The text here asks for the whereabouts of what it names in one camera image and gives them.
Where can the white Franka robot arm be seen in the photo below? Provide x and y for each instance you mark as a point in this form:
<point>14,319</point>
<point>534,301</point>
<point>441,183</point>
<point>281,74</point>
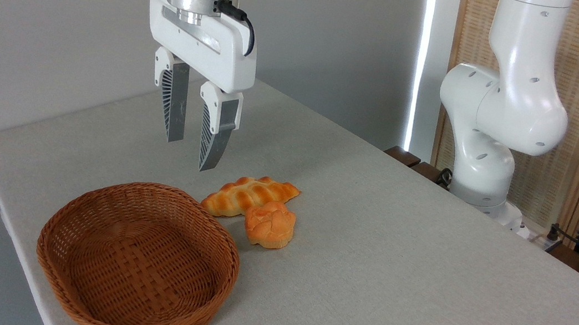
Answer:
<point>515,103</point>

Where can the dark brown wooden block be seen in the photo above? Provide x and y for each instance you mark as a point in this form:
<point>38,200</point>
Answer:
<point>402,156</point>
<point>428,172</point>

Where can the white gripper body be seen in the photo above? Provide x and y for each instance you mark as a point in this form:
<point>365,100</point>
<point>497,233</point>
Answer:
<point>209,51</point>

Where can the grey tablecloth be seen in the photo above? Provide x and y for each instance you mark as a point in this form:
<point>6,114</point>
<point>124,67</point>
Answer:
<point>393,265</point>

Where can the brown wicker basket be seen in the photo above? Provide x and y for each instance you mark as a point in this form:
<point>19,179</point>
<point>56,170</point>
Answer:
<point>135,271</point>

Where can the round bread roll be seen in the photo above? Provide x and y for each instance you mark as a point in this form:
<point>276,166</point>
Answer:
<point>270,227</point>

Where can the long braided bread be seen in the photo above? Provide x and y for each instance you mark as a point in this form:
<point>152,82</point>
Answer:
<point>240,195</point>

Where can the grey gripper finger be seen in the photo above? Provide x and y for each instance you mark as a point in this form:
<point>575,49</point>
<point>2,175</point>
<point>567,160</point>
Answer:
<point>218,131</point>
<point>177,103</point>

